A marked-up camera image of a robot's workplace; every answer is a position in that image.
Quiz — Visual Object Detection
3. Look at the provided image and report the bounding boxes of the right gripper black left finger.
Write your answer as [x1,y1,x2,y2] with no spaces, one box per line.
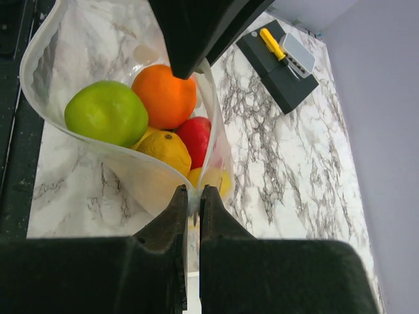
[1,186,188,313]

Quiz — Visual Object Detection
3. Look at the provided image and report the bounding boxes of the orange fruit toy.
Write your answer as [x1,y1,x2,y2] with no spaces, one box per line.
[132,64,197,130]

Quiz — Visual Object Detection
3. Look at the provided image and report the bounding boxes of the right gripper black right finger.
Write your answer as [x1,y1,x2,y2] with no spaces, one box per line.
[199,186,378,313]

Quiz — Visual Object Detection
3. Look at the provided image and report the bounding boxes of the clear zip top bag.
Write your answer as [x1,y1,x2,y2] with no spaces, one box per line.
[20,1,234,216]

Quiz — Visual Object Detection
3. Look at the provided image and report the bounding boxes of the yellow lemon toy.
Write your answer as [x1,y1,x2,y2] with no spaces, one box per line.
[187,167,232,198]

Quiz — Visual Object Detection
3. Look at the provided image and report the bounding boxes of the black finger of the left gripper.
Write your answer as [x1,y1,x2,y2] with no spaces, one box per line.
[149,0,272,79]

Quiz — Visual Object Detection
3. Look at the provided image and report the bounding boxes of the green pear toy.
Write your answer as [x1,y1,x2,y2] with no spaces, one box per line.
[64,80,149,148]

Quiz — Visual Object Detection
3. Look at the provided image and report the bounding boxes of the red apple toy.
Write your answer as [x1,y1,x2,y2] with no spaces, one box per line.
[176,116,211,169]

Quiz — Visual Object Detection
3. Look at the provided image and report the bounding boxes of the yellow orange mango toy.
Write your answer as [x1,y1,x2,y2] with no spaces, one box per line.
[136,131,192,177]

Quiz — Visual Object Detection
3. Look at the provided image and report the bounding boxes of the grey plastic box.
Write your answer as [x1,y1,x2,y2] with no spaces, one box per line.
[279,33,316,79]

